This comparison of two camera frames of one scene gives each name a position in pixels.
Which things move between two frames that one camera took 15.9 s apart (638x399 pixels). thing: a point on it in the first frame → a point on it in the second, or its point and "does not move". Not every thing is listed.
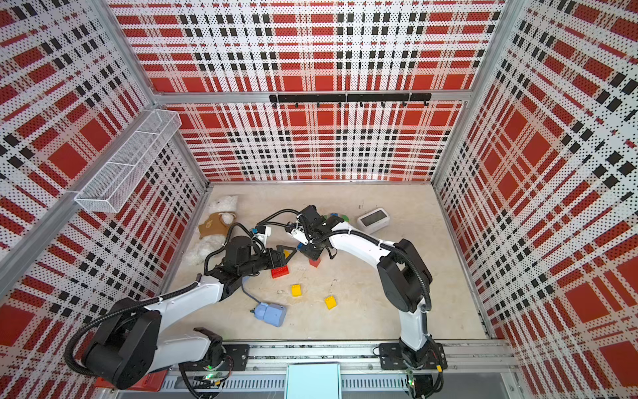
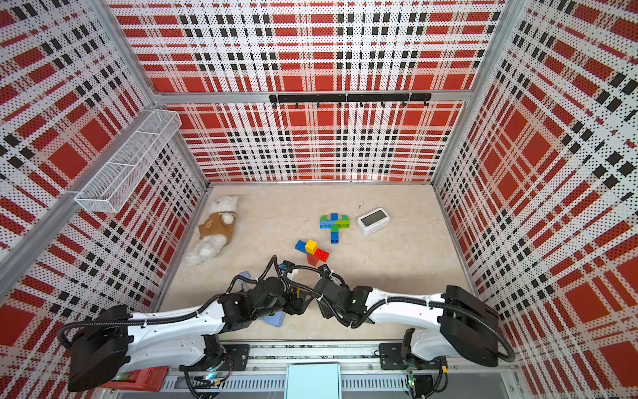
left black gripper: x=281 y=261 → x=301 y=307
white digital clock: x=374 y=221 does not move
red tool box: x=152 y=381 does not move
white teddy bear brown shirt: x=213 y=232 does not move
